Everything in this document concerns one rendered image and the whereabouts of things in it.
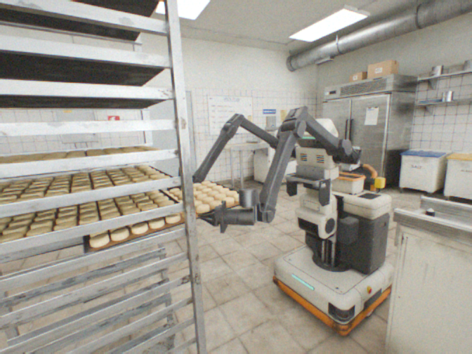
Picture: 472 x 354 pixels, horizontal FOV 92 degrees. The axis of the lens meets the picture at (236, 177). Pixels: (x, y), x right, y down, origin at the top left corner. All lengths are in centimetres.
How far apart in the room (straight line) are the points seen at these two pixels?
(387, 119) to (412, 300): 374
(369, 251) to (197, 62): 445
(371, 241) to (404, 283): 42
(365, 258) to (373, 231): 20
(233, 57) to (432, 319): 513
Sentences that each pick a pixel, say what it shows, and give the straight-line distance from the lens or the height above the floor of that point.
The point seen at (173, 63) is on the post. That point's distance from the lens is 75.
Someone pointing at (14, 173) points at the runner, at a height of 122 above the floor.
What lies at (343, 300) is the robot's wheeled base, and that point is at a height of 27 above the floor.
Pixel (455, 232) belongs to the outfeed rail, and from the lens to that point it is 125.
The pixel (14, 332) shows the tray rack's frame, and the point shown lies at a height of 55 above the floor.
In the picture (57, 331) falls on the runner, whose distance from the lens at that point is 89.
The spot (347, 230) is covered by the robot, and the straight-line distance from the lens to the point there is 161.
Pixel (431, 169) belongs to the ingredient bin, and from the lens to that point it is 487.
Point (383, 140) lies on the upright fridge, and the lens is 483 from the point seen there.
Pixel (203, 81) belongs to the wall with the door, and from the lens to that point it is 512.
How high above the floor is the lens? 131
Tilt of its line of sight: 12 degrees down
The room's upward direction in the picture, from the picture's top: 2 degrees counter-clockwise
